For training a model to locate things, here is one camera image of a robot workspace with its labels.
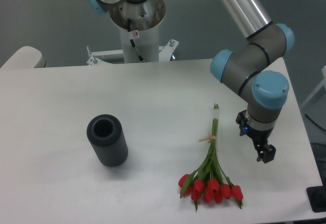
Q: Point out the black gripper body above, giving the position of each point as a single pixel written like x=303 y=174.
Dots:
x=259 y=137

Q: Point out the red tulip bouquet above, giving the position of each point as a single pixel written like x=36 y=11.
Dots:
x=209 y=182

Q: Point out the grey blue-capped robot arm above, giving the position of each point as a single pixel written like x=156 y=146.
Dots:
x=244 y=72

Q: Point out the black clamp at table edge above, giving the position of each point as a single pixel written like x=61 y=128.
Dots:
x=316 y=196

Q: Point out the dark grey ribbed vase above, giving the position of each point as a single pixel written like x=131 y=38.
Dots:
x=106 y=136

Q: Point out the white chair armrest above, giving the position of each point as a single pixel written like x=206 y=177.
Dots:
x=26 y=57

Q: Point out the white furniture frame right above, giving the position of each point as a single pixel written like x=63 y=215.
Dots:
x=315 y=94

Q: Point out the white pedestal base frame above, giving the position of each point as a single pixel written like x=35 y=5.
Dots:
x=135 y=54

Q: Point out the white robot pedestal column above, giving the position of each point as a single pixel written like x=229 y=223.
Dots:
x=138 y=24

